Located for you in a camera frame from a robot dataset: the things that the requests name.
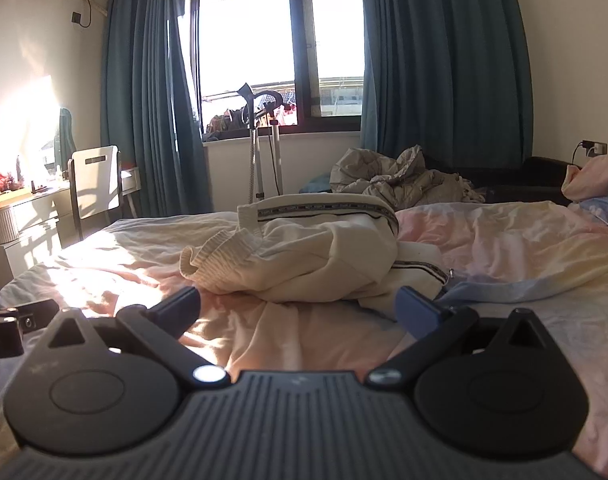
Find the wall socket with charger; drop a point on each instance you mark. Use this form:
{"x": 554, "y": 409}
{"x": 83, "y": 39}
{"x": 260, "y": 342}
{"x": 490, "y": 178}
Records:
{"x": 595, "y": 148}

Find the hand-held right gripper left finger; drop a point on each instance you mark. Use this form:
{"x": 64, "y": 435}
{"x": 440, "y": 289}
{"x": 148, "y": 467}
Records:
{"x": 181, "y": 306}

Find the red ornament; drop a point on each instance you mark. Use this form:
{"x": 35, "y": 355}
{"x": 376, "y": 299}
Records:
{"x": 1, "y": 182}

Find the green hanging cloth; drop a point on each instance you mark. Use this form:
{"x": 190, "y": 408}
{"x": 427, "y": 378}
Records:
{"x": 65, "y": 132}

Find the dark framed window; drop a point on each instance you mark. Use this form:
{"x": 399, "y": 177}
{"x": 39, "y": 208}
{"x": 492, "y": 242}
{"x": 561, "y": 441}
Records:
{"x": 244, "y": 25}

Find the blue cloth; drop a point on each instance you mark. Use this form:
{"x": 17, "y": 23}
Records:
{"x": 316, "y": 185}

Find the garment steamer stand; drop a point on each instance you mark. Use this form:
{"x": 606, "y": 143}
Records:
{"x": 256, "y": 150}

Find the wooden tray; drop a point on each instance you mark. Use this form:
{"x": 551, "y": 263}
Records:
{"x": 6, "y": 201}

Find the white desk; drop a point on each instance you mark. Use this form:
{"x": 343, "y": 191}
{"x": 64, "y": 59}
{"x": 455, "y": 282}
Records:
{"x": 38, "y": 210}

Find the white chair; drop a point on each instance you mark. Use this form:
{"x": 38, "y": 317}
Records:
{"x": 98, "y": 180}

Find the blue curtain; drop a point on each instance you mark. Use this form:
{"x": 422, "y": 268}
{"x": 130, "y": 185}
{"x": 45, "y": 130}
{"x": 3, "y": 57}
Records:
{"x": 143, "y": 100}
{"x": 434, "y": 60}

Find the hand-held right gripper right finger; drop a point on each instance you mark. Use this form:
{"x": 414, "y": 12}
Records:
{"x": 415, "y": 311}

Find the pastel bed sheet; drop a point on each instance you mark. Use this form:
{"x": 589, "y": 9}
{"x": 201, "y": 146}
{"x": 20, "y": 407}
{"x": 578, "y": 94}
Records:
{"x": 509, "y": 250}

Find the laundry outside window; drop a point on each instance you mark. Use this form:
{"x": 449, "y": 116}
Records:
{"x": 223, "y": 121}

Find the grey crumpled quilt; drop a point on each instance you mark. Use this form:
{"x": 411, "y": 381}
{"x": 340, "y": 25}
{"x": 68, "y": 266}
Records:
{"x": 399, "y": 177}

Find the pink pillow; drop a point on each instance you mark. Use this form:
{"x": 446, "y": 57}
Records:
{"x": 596, "y": 180}

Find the white jacket with striped trim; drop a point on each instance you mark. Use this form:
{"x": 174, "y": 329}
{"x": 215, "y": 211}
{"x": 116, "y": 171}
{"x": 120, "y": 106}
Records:
{"x": 329, "y": 255}

